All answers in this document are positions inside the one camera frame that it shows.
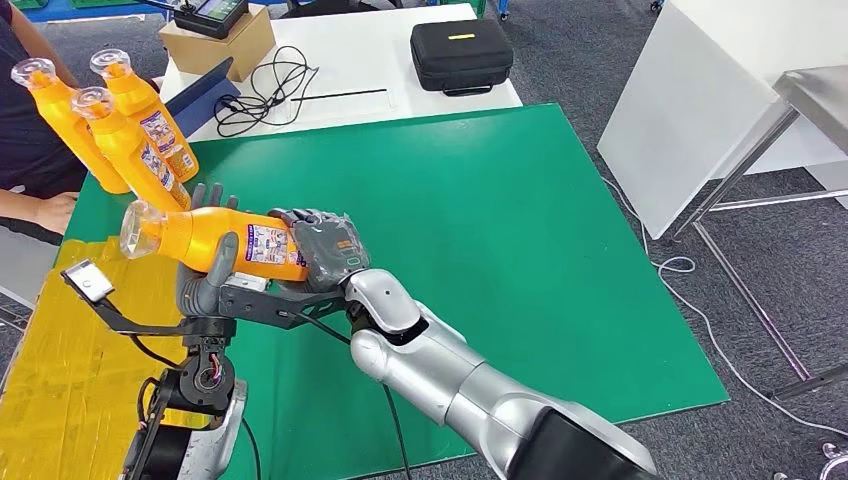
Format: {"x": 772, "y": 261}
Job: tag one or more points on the person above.
{"x": 26, "y": 146}

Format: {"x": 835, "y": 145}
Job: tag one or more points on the blue tablet case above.
{"x": 204, "y": 99}

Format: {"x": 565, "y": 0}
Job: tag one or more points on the white table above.
{"x": 358, "y": 58}

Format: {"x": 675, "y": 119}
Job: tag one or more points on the black remote controller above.
{"x": 212, "y": 17}

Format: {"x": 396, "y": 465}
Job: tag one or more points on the thin black rod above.
{"x": 339, "y": 94}

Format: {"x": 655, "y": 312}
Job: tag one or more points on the person's right forearm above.
{"x": 16, "y": 206}

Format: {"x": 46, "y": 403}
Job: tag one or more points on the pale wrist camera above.
{"x": 248, "y": 283}
{"x": 86, "y": 281}

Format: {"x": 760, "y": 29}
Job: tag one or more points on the steel frame table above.
{"x": 818, "y": 96}

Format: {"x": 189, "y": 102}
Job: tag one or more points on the black right camera bracket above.
{"x": 278, "y": 308}

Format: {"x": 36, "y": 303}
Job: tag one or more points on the black carrying case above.
{"x": 461, "y": 58}

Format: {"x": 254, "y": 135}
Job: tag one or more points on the cardboard box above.
{"x": 222, "y": 56}

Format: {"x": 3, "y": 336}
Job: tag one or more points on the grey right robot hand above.
{"x": 331, "y": 248}

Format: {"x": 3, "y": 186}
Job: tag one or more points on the yellow tape sheet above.
{"x": 66, "y": 384}

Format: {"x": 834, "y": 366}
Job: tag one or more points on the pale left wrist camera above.
{"x": 86, "y": 281}

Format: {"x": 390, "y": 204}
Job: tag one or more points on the orange plastic bottle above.
{"x": 192, "y": 238}
{"x": 139, "y": 96}
{"x": 119, "y": 142}
{"x": 66, "y": 122}

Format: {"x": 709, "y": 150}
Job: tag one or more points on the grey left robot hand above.
{"x": 199, "y": 295}

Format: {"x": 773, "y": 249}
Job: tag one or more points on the person's right hand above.
{"x": 56, "y": 212}

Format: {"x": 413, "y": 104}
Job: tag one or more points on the white cabinet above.
{"x": 682, "y": 122}

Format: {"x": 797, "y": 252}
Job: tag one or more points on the blue metal shelf rack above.
{"x": 73, "y": 14}

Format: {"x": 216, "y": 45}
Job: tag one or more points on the black camera bracket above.
{"x": 132, "y": 324}
{"x": 278, "y": 308}

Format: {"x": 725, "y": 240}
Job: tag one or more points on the chrome chair base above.
{"x": 836, "y": 464}

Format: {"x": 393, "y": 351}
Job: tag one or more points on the black left camera bracket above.
{"x": 132, "y": 324}

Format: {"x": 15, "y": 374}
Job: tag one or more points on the person's left forearm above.
{"x": 33, "y": 40}

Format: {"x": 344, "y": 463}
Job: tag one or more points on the black caster wheel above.
{"x": 656, "y": 6}

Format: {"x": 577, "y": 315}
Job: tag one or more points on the green plastic crate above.
{"x": 30, "y": 3}
{"x": 99, "y": 3}

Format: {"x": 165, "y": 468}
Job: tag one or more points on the blue trolley leg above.
{"x": 502, "y": 8}

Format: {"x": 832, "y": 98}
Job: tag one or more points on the grey side table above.
{"x": 23, "y": 265}

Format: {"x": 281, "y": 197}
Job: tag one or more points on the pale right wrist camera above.
{"x": 248, "y": 283}

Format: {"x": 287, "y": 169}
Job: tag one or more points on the green table board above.
{"x": 464, "y": 199}

